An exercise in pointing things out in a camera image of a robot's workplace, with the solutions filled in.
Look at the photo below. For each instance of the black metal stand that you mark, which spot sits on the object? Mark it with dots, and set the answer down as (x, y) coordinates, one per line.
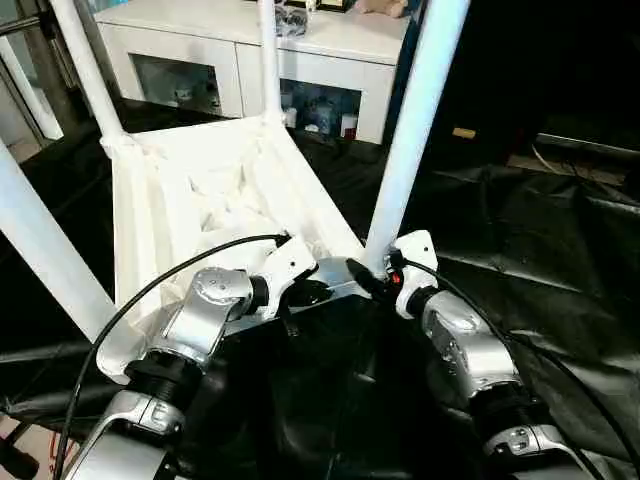
(15, 460)

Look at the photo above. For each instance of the black plastic mat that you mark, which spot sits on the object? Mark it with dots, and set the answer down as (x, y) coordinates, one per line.
(540, 230)

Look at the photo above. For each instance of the white plastic table leg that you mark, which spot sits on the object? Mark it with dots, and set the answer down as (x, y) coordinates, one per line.
(270, 55)
(415, 120)
(85, 65)
(45, 245)

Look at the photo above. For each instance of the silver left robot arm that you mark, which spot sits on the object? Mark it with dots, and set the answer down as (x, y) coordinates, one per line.
(210, 310)

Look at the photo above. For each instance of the small white cup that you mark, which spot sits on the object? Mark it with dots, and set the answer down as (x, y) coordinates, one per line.
(349, 125)

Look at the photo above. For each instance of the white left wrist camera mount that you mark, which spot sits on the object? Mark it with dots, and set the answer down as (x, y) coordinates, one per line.
(292, 262)

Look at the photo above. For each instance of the white plastic table top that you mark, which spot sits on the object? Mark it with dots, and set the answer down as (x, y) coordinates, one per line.
(220, 180)

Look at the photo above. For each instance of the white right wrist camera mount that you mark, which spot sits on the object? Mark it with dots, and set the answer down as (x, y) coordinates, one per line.
(415, 248)

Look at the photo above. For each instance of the white glass-door cabinet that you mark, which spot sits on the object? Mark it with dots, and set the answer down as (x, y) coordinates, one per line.
(180, 35)

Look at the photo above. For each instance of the small yellow label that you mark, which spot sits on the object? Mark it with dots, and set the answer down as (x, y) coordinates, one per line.
(464, 132)

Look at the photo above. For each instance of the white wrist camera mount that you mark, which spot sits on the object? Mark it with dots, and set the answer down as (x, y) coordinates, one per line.
(292, 262)
(415, 248)

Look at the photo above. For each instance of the tan plush toy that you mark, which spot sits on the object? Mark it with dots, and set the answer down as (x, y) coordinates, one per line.
(382, 6)

